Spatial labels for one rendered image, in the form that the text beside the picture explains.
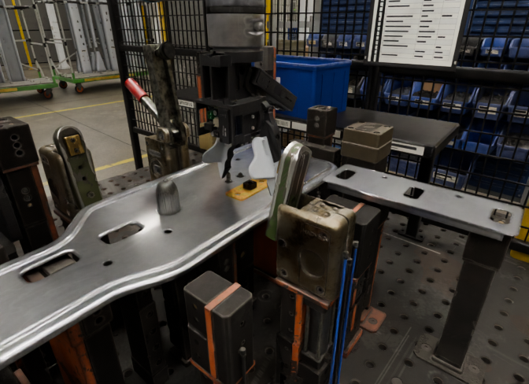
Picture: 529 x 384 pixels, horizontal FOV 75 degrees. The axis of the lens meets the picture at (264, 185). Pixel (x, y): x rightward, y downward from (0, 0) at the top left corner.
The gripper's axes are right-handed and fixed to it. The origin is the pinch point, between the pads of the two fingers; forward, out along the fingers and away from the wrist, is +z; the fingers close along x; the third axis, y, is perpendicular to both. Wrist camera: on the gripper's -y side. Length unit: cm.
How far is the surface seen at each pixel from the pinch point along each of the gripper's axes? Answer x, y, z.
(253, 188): 1.0, 0.2, 1.1
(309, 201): 13.6, 3.7, -2.1
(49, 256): -6.6, 28.3, 1.6
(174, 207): -3.1, 12.8, 0.6
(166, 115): -18.2, 1.4, -8.2
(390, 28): 0, -54, -22
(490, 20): 4, -182, -25
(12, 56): -702, -192, 32
